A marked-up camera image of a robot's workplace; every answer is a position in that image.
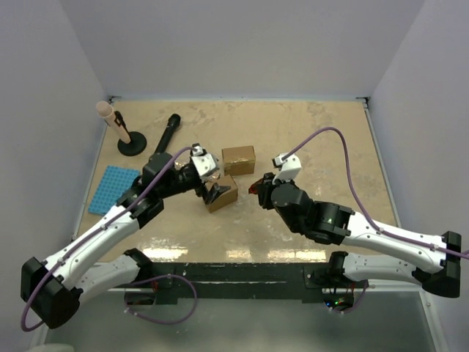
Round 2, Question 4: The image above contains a small cardboard box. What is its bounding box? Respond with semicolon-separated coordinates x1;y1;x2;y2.
205;175;238;213

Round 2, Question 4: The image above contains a taped cardboard box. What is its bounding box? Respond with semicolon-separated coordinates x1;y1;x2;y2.
221;145;256;176

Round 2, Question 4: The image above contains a red black utility knife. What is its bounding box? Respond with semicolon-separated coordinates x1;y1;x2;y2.
248;178;264;195

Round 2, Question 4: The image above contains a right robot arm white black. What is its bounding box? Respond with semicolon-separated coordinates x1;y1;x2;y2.
248;173;462;298

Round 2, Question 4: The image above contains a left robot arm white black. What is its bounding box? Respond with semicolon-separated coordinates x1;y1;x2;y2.
21;145;219;331

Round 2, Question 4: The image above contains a black microphone orange end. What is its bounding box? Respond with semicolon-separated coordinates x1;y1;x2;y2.
155;114;181;153

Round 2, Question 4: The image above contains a blue studded building plate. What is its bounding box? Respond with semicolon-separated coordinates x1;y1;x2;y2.
88;166;140;216

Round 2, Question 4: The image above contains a beige microphone on stand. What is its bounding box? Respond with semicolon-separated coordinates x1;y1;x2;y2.
96;100;131;144

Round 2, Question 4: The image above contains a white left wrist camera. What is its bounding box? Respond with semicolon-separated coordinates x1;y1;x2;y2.
191;144;220;182

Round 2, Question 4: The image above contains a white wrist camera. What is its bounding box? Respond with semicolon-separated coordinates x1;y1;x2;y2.
191;144;220;182
272;153;302;182

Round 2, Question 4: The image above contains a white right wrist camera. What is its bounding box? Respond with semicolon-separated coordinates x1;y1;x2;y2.
272;153;302;182

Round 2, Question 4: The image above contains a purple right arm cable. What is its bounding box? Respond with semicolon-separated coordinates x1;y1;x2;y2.
285;127;469;316

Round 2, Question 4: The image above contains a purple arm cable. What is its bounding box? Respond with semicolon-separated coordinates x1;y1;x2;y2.
20;146;199;331
285;127;469;316

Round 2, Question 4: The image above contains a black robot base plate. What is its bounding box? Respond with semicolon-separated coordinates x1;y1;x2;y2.
109;261;371;305

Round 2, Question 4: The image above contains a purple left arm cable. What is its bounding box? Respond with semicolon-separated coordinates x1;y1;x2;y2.
20;146;199;331

